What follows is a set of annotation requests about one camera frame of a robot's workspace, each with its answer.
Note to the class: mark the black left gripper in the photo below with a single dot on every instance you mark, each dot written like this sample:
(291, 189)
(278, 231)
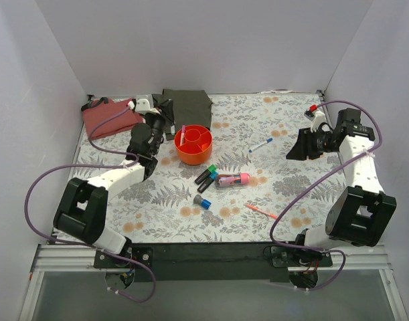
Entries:
(165, 114)

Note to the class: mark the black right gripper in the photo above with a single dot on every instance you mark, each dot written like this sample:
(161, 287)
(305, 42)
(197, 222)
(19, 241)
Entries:
(310, 144)

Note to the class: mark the white pen pink cap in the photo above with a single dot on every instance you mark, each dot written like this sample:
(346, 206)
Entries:
(182, 139)

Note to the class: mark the orange round divided container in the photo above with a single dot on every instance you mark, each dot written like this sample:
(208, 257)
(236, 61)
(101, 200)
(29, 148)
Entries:
(198, 145)

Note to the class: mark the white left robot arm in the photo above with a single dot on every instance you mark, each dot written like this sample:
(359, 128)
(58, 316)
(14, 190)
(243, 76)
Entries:
(82, 209)

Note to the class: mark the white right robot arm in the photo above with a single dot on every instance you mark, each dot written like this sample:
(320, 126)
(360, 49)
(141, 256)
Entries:
(363, 210)

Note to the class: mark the olive green folded cloth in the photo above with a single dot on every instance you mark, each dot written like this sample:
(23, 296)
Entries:
(190, 107)

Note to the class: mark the white pen blue cap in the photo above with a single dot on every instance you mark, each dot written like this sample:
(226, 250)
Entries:
(260, 145)

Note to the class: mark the floral patterned table mat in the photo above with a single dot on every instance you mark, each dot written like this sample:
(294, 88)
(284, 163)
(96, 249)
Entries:
(161, 209)

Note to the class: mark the black highlighter green cap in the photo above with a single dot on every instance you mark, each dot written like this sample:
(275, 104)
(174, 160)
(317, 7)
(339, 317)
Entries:
(204, 175)

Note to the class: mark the black highlighter blue cap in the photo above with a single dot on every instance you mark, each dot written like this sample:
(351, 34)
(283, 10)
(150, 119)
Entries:
(207, 182)

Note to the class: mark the orange pen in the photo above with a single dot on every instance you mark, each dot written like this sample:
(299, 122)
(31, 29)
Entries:
(255, 209)

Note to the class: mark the pink clear pencil case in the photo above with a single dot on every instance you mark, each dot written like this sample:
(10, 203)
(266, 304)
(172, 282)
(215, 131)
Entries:
(232, 180)

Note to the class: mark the grey blue short marker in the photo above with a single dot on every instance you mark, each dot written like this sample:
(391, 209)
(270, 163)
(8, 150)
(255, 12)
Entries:
(203, 203)

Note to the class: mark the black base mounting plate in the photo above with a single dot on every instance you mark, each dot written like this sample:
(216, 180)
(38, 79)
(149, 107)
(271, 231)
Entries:
(223, 261)

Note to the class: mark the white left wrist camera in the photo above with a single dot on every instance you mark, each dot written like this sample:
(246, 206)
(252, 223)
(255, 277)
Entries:
(141, 104)

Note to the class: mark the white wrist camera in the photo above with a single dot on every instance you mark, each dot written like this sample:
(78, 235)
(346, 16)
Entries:
(141, 104)
(316, 117)

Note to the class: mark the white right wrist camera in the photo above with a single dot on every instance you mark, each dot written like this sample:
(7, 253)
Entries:
(316, 117)

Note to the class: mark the red pouch with black strap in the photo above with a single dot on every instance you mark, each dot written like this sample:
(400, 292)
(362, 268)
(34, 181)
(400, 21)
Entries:
(96, 112)

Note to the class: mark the aluminium frame rail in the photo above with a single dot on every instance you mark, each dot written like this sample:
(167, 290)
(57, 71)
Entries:
(72, 258)

